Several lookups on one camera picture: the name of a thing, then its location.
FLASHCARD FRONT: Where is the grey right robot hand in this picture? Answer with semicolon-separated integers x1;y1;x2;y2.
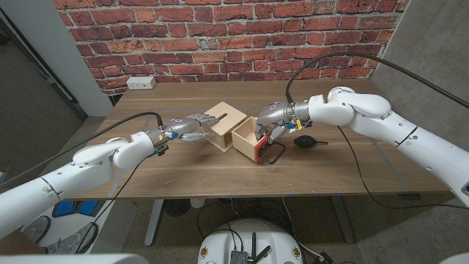
255;101;312;144

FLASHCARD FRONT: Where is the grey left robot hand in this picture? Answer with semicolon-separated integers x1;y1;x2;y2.
146;113;220;147

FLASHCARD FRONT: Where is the wooden drawer red front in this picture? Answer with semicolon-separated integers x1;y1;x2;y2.
232;116;287;165

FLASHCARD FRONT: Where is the wooden box with slot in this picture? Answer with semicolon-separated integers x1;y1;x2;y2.
204;101;248;153

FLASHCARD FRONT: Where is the white power outlet box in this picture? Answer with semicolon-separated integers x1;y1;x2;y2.
126;76;157;91

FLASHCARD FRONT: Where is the black rubber air blower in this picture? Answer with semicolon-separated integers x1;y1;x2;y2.
293;135;329;149

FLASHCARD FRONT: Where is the white table leg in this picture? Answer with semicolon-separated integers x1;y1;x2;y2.
144;199;165;247

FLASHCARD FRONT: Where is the white robot torso base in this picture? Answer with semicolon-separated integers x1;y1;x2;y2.
197;219;305;264

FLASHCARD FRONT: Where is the grey table leg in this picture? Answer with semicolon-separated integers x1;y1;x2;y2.
329;196;355;245

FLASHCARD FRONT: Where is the grey computer module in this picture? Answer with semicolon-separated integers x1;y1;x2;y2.
229;250;249;264

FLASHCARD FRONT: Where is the grey sneaker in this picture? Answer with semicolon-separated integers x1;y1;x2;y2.
46;221;99;255
22;215;52;243

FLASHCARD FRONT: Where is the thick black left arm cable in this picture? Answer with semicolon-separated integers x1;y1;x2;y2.
0;111;164;188

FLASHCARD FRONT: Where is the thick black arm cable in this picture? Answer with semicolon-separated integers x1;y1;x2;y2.
0;111;164;188
285;51;469;110

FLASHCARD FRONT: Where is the thin black left arm wire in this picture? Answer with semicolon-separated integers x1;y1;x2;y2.
75;155;151;254

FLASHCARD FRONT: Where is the thin black arm wire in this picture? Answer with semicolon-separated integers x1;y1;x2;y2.
336;126;469;210
75;155;151;254

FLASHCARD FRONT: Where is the printed brick wall backdrop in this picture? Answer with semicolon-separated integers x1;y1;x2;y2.
51;0;411;96

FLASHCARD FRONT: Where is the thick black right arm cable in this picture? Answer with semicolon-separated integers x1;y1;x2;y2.
285;51;469;110

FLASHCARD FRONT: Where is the thin black right arm wire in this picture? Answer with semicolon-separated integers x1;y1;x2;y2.
336;126;469;210

